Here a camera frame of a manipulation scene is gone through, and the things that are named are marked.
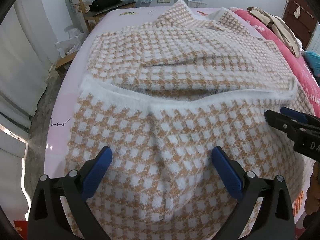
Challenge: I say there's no pink floral blanket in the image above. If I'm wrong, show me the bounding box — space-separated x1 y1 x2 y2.
230 7 320 117

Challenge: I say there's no small wooden stool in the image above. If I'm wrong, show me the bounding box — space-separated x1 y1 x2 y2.
55 51 77 78

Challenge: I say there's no white water dispenser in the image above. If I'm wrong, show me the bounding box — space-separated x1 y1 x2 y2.
184 0 207 8

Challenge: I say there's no red box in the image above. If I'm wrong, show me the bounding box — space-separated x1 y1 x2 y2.
14 220 28 240

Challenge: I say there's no teal garment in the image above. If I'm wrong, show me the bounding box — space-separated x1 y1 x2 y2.
303 51 320 77

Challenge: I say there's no white curtain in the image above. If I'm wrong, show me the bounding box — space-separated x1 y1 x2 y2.
1 0 57 222

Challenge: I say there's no person right hand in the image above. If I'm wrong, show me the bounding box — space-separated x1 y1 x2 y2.
304 162 320 215

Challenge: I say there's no wooden chair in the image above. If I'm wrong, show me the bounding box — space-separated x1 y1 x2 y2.
79 0 137 33

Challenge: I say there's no dark red wooden door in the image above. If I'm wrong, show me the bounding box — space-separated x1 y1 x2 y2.
283 0 317 49

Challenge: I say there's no white plastic bag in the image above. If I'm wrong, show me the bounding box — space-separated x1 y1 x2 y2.
55 28 87 58

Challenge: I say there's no beige white houndstooth coat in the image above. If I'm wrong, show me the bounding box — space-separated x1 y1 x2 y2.
63 0 316 240

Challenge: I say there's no black garment on chair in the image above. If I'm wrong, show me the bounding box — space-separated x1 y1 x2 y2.
89 0 122 12

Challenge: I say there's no pink bed sheet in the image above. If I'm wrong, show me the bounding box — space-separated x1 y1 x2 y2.
43 6 316 240

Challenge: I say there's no wall power socket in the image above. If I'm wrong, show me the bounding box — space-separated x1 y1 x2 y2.
157 0 171 3

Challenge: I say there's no beige clothes pile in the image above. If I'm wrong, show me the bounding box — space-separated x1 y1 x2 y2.
247 7 303 58

